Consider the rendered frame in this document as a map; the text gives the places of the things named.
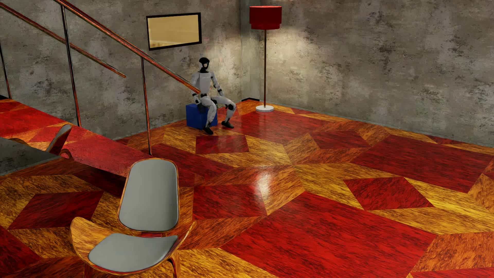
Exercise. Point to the black framed wall picture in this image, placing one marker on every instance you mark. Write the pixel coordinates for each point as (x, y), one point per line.
(173, 30)

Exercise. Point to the wooden stair handrail metal posts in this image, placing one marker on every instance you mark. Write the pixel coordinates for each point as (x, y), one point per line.
(145, 92)

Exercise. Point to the wooden chair grey cushions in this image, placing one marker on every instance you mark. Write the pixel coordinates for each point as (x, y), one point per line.
(58, 138)
(148, 200)

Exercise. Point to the white humanoid robot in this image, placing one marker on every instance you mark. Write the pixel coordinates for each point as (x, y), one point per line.
(205, 80)

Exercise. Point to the dark blue box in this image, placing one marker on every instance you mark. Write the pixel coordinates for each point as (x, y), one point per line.
(196, 115)

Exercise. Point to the red shade floor lamp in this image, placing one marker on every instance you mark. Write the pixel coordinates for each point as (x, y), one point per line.
(265, 17)

